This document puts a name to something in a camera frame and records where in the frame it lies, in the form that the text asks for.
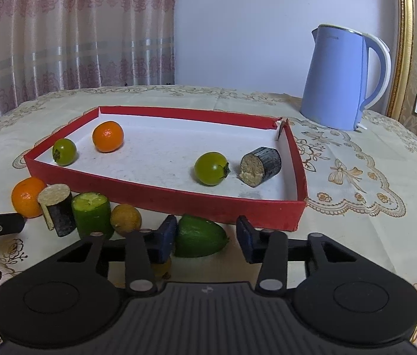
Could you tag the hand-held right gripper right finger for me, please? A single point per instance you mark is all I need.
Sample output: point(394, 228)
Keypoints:
point(245, 240)

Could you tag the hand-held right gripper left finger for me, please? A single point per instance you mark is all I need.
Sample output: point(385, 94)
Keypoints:
point(168, 236)

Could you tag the orange tangerine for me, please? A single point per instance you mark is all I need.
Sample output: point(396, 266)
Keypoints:
point(25, 198)
point(108, 137)

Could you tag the green cucumber end piece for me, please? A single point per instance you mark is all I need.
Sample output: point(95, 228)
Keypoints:
point(201, 238)

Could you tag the small yellow lemon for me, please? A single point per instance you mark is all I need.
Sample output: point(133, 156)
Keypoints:
point(163, 270)
point(125, 220)

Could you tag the shallow red cardboard box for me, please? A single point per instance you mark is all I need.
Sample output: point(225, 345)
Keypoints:
point(138, 196)

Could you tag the eggplant piece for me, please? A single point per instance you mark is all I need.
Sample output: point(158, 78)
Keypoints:
point(62, 216)
point(264, 162)

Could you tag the cut green cucumber cylinder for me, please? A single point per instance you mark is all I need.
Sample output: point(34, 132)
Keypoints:
point(92, 216)

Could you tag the large green tomato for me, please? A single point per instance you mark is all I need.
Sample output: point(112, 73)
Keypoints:
point(210, 168)

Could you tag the small green tomato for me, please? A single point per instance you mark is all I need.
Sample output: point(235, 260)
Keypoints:
point(64, 151)

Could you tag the pink floral curtain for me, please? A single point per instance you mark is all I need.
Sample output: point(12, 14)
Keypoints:
point(64, 44)

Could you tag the light blue electric kettle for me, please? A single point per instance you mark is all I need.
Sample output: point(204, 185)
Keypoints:
point(334, 81)

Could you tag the gold wall moulding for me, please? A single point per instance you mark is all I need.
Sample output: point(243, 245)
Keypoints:
point(402, 44)

